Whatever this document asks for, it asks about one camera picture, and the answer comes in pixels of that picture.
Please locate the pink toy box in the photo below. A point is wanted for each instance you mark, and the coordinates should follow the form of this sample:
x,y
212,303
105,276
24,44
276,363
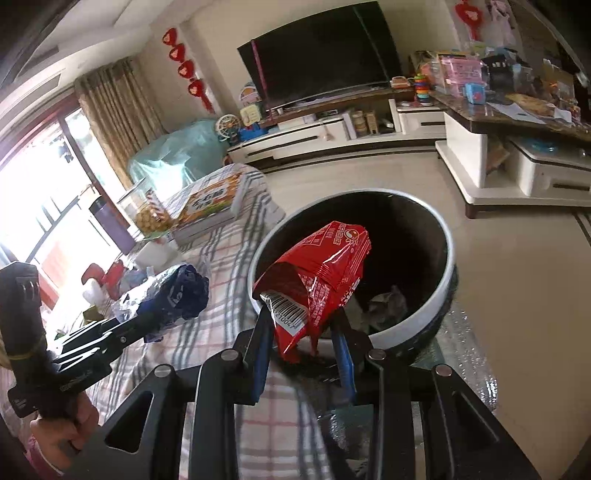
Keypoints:
x,y
461,71

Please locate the colourful round card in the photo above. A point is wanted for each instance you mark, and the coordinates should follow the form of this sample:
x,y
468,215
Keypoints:
x,y
249,94

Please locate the crumpled paper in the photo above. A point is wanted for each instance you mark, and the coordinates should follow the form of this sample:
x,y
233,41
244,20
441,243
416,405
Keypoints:
x,y
388,302

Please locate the person's left forearm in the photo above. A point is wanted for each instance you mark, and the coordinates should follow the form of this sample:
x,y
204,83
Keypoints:
x,y
39,464

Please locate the plaid tablecloth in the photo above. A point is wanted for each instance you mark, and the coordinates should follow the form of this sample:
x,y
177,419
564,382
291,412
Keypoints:
x,y
221,277

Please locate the orange and white box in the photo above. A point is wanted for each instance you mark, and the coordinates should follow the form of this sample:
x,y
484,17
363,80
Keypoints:
x,y
212,196

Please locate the person's left hand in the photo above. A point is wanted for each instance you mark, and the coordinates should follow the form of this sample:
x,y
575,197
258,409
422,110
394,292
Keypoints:
x,y
55,438

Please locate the white television cabinet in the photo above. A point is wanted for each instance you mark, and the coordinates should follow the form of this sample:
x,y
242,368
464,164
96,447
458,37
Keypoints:
x,y
295,138

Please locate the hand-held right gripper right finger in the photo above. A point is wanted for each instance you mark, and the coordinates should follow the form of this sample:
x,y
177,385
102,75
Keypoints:
x,y
345,369

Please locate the marble top coffee table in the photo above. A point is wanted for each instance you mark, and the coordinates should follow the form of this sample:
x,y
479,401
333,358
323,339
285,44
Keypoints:
x,y
461,147

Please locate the small blue toy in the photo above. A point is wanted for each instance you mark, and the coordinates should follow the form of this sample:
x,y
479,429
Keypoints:
x,y
474,93

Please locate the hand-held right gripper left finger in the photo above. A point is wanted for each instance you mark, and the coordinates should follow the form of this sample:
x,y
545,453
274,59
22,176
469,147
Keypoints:
x,y
262,350

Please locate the dark blue wrapper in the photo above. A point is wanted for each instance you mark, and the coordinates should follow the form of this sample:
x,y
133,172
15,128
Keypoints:
x,y
180,290

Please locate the beige curtain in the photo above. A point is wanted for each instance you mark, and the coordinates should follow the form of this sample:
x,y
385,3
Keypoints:
x,y
120,115

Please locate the teal plastic cover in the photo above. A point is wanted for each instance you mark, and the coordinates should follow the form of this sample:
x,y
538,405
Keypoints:
x,y
180,152

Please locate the black television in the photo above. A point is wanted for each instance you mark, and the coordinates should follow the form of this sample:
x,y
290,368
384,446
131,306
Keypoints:
x,y
318,50

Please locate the red snack packet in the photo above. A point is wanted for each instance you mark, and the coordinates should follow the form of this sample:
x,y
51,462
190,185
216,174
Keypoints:
x,y
318,272

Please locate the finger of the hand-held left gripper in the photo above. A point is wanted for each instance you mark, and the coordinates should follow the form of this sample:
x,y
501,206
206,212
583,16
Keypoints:
x,y
92,354
115,327

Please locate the red round object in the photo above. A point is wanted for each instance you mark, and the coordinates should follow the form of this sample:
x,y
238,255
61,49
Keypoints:
x,y
92,272

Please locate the white toy ferris wheel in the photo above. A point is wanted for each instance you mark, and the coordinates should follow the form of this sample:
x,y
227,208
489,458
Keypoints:
x,y
228,127

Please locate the clear jar of snack balls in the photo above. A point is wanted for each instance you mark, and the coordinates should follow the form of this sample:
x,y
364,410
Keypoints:
x,y
147,217

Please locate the purple tumbler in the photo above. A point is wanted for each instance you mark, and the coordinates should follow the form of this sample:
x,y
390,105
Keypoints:
x,y
113,226

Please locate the red knot wall decoration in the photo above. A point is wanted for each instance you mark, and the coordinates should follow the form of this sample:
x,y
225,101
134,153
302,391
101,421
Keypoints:
x,y
467,11

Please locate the black white-rimmed trash bin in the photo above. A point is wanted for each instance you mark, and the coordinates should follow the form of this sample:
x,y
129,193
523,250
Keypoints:
x,y
415,230

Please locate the orange toy phone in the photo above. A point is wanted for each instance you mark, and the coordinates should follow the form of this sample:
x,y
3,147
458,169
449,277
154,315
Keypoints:
x,y
400,82

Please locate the blue toy vehicle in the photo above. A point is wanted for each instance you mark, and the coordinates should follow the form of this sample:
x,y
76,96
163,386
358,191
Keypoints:
x,y
251,134

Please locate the silver bubble foil mat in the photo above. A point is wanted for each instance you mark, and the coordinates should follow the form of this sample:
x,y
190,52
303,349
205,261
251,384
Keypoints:
x,y
466,369

